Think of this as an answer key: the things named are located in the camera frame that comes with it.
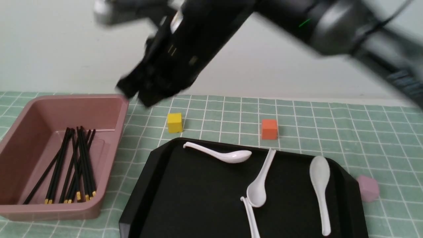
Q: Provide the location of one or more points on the green checkered tablecloth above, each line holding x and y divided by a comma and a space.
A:
382, 142

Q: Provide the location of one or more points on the pink cube block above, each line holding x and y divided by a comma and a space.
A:
369, 188

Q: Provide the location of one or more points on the white spoon top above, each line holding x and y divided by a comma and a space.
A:
234, 157

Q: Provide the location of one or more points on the black chopstick gold tip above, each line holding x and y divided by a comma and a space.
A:
69, 179
79, 165
82, 165
50, 196
85, 141

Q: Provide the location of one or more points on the black plastic tray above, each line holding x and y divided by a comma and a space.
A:
185, 193

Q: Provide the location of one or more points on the black chopstick far left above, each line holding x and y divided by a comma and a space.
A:
47, 170

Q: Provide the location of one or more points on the yellow cube block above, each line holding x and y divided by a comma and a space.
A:
174, 123

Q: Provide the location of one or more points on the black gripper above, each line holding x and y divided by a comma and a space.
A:
186, 41

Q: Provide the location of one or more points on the orange cube block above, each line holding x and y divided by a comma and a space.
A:
269, 129

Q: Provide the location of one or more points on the pink plastic bin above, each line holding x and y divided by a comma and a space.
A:
34, 139

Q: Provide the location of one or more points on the white spoon bottom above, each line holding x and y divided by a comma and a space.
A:
251, 218

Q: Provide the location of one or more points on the white spoon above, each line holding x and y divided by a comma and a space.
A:
256, 192
251, 218
234, 157
319, 172

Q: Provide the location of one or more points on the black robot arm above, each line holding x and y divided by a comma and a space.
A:
350, 27

